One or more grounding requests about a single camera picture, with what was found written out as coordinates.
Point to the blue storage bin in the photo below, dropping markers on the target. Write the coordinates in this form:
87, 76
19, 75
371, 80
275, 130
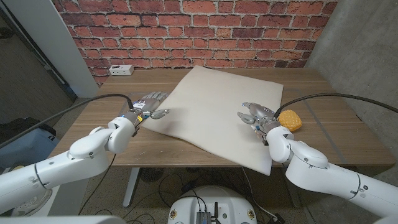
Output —
28, 149

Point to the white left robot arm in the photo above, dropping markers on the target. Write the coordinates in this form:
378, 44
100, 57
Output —
81, 155

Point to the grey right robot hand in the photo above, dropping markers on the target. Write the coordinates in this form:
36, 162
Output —
261, 115

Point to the white sneaker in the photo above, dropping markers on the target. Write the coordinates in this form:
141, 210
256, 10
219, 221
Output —
31, 203

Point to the white power strip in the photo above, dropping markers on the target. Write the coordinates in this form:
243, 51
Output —
121, 70

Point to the white table leg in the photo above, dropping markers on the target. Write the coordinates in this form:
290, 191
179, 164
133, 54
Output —
130, 186

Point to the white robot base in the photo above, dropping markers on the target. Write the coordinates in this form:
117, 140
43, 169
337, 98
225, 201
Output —
211, 199

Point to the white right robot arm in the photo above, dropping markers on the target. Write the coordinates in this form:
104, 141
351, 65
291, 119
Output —
314, 169

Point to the small grey electronics box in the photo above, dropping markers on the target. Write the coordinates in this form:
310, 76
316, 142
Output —
203, 217

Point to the black round floor fan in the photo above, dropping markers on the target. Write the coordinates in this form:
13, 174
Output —
151, 175

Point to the red brick printed backdrop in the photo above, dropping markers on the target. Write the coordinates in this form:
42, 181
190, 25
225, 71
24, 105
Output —
199, 34

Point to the black bag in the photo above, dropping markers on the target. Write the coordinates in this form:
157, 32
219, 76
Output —
21, 126

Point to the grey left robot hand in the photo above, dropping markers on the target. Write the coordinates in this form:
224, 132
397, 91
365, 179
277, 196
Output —
144, 105

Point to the white structural column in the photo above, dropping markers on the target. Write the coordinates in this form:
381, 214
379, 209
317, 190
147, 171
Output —
53, 46

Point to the yellow textured sponge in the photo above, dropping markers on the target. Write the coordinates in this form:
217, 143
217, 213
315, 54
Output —
289, 120

